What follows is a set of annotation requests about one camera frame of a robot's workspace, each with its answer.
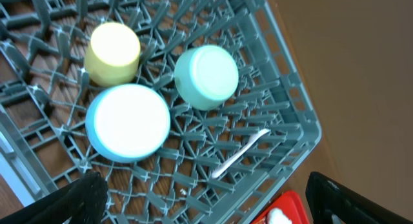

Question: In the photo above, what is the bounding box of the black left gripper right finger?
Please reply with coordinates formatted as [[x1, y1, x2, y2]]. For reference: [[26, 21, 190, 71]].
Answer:
[[305, 171, 412, 224]]

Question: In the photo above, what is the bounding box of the yellow plastic cup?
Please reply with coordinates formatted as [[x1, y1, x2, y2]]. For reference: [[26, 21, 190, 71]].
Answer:
[[84, 22, 141, 87]]

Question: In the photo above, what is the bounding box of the red plastic tray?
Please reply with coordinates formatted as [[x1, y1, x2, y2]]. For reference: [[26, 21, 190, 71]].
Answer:
[[252, 190, 310, 224]]

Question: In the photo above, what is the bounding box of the grey dishwasher rack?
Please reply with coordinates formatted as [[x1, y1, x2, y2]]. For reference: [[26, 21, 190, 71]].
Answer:
[[1, 0, 321, 223]]

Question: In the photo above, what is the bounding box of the white plastic fork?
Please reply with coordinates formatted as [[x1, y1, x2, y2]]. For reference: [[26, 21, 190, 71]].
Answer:
[[211, 128, 270, 179]]

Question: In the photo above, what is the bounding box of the white tissue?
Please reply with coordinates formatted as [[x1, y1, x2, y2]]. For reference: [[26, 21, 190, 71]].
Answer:
[[267, 208, 292, 224]]

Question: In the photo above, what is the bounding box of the light blue bowl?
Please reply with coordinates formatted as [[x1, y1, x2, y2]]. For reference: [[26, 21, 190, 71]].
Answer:
[[85, 84, 171, 163]]

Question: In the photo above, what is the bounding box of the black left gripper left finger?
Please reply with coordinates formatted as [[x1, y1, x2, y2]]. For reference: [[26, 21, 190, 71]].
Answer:
[[1, 172, 108, 224]]

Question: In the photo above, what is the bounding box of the light green bowl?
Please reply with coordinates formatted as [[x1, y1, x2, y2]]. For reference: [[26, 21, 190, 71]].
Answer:
[[174, 45, 239, 111]]

